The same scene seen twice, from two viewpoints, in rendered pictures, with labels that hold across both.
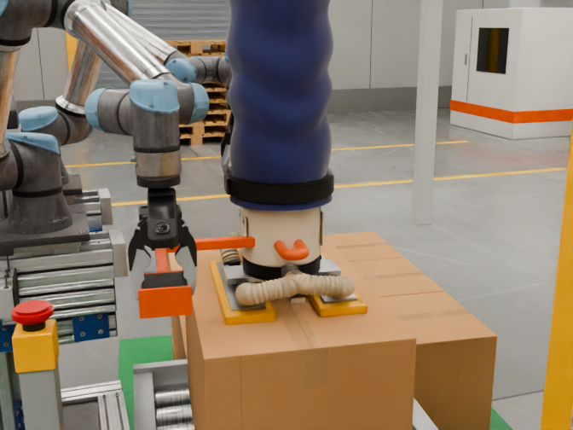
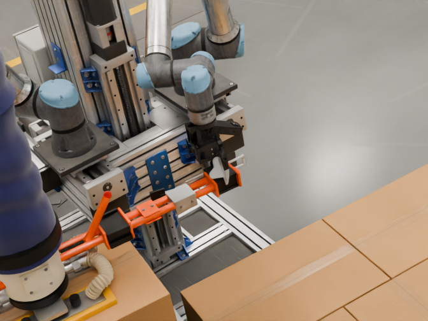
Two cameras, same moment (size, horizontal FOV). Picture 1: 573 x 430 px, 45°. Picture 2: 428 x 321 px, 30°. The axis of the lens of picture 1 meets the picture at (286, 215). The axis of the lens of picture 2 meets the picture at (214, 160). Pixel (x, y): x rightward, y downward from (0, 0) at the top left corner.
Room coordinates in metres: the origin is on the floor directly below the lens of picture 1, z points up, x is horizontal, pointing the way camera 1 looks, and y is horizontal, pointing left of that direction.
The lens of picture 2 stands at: (1.66, -1.71, 2.48)
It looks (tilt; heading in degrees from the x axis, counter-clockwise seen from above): 35 degrees down; 79
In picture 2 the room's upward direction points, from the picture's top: 11 degrees counter-clockwise
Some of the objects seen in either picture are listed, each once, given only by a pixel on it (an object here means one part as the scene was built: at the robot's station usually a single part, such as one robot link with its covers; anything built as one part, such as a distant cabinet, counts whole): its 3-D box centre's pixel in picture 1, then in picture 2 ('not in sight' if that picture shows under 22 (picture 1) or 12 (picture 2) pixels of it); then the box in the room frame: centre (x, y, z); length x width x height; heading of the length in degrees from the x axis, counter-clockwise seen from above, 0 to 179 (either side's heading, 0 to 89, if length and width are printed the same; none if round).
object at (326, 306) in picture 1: (322, 276); (52, 314); (1.46, -0.08, 0.97); 0.34 x 0.10 x 0.05; 12
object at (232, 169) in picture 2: not in sight; (222, 179); (2.03, 0.13, 1.08); 0.08 x 0.07 x 0.05; 12
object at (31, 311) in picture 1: (32, 316); not in sight; (1.13, 0.45, 1.02); 0.07 x 0.07 x 0.04
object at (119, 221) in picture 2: not in sight; (113, 228); (1.69, 0.06, 1.08); 0.10 x 0.08 x 0.06; 102
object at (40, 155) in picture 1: (31, 159); (60, 102); (1.64, 0.61, 1.20); 0.13 x 0.12 x 0.14; 138
